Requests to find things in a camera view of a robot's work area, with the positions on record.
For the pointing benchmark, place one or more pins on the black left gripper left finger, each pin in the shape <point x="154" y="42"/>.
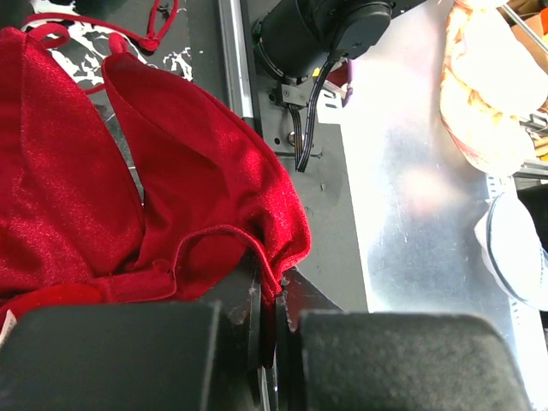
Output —
<point x="200" y="355"/>

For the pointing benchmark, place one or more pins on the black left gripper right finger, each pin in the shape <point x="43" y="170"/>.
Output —
<point x="327" y="359"/>

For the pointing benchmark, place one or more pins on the red bra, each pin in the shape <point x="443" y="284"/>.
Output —
<point x="79" y="225"/>

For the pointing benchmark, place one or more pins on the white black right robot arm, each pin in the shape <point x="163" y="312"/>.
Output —
<point x="296" y="37"/>

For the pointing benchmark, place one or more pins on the cream patterned cloth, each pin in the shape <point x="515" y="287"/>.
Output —
<point x="489" y="80"/>

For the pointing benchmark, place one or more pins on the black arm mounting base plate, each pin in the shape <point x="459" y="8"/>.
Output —
<point x="333" y="266"/>

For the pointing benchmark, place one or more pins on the silver aluminium frame rail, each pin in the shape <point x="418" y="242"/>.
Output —
<point x="235" y="59"/>

